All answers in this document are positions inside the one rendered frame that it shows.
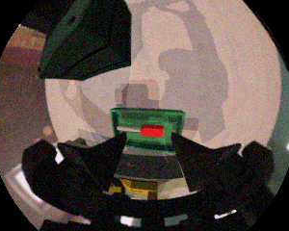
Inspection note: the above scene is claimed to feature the green tray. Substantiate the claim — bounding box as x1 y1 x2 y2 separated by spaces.
118 112 179 146
110 107 186 154

